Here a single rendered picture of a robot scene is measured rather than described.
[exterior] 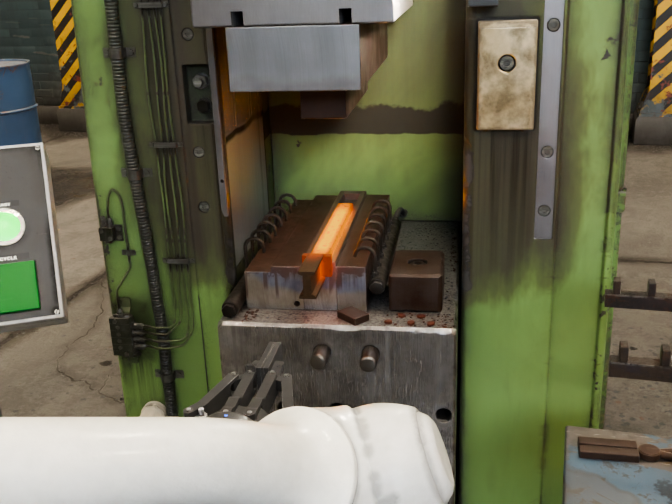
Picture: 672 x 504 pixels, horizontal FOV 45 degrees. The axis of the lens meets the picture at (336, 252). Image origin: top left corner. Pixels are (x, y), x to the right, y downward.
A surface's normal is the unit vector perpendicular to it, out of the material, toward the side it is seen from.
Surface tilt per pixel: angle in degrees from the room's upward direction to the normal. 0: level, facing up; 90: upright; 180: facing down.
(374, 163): 90
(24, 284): 60
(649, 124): 90
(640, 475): 0
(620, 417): 0
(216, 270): 90
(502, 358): 90
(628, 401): 0
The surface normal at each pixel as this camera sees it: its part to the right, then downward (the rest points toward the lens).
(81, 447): 0.43, -0.58
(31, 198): 0.22, -0.20
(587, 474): -0.04, -0.94
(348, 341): -0.15, 0.34
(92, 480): 0.48, 0.03
